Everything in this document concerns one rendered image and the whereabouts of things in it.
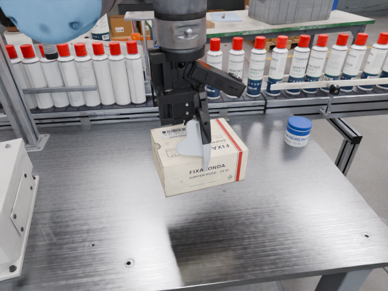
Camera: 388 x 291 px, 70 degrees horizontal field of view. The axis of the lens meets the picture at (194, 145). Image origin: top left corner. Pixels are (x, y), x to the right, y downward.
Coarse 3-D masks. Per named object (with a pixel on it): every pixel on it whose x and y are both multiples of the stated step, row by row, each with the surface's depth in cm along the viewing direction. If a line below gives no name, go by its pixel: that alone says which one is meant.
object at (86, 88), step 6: (24, 90) 87; (30, 90) 87; (36, 90) 87; (42, 90) 87; (48, 90) 88; (54, 90) 88; (60, 90) 88; (66, 90) 88; (72, 90) 89; (78, 90) 89; (84, 90) 89; (90, 90) 89
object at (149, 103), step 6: (150, 96) 101; (156, 96) 101; (222, 96) 101; (246, 96) 101; (150, 102) 98; (210, 102) 98; (216, 102) 98; (222, 102) 98; (228, 102) 98; (36, 108) 94; (54, 108) 94; (66, 108) 94; (72, 108) 94; (78, 108) 95; (84, 108) 94; (90, 108) 94; (96, 108) 94; (102, 108) 94; (108, 108) 94; (114, 108) 94; (120, 108) 95; (126, 108) 95
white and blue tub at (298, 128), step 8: (288, 120) 84; (296, 120) 84; (304, 120) 84; (288, 128) 84; (296, 128) 81; (304, 128) 80; (288, 136) 84; (296, 136) 82; (304, 136) 82; (296, 144) 84; (304, 144) 85
